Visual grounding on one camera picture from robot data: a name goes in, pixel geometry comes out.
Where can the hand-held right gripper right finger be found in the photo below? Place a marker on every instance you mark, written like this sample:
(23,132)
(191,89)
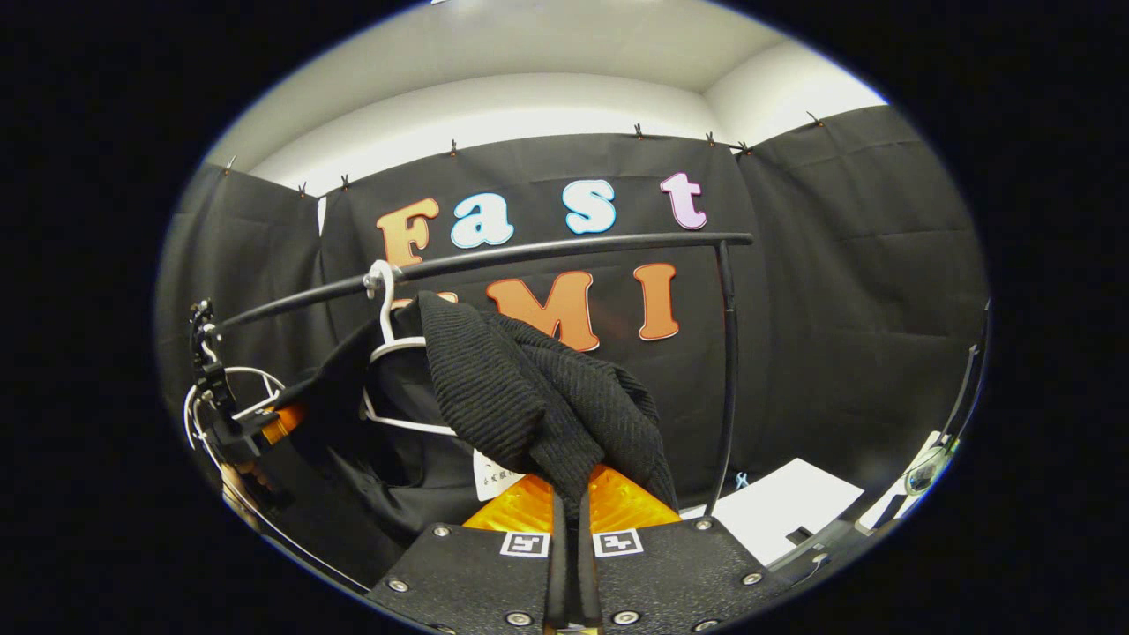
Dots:
(586,582)

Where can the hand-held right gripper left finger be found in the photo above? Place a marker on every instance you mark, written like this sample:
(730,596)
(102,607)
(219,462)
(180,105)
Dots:
(557,582)

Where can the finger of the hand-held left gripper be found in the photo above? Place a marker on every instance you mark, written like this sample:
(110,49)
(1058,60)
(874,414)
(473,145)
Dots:
(242,432)

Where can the black knit garment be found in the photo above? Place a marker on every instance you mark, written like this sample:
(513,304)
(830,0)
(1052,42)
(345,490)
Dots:
(529,397)

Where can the white clothes hanger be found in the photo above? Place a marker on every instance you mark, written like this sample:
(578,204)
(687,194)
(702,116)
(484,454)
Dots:
(236,369)
(385,309)

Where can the black clothes rack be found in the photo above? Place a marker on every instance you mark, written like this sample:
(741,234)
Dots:
(729,353)

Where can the white cabinet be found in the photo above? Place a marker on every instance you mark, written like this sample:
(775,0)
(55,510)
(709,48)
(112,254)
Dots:
(785,507)

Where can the row of backdrop clips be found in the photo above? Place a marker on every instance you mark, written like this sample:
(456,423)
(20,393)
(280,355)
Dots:
(453,146)

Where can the black backdrop cloth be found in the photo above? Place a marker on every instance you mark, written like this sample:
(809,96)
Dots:
(864,309)

